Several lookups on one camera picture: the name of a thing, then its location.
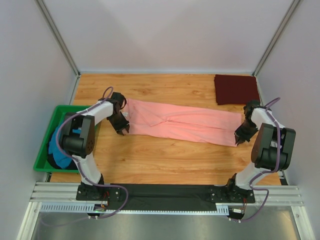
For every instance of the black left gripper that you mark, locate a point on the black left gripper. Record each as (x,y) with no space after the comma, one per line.
(120,124)

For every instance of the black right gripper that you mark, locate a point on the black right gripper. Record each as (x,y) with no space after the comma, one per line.
(243,132)

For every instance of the pink t-shirt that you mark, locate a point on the pink t-shirt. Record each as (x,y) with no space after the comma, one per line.
(186,123)

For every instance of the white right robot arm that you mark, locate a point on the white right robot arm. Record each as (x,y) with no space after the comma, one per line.
(272,150)

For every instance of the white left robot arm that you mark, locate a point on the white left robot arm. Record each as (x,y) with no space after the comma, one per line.
(76,138)

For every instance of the folded maroon t-shirt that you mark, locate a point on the folded maroon t-shirt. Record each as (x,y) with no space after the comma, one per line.
(235,89)

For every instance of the blue t-shirt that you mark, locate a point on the blue t-shirt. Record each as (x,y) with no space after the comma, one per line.
(52,147)

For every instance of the green plastic bin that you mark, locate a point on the green plastic bin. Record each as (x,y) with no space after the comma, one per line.
(41,163)

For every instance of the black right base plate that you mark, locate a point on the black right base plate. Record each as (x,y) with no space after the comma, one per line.
(222,194)

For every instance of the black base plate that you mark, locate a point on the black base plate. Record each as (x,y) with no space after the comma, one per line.
(94,193)
(222,194)

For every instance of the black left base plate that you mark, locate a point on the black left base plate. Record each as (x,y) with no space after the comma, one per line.
(94,193)

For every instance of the right aluminium frame post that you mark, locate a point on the right aluminium frame post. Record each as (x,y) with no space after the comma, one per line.
(294,5)

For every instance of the aluminium frame post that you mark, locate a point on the aluminium frame post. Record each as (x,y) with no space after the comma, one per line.
(294,5)
(57,35)

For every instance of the left aluminium frame post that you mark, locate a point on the left aluminium frame post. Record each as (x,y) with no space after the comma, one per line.
(57,35)

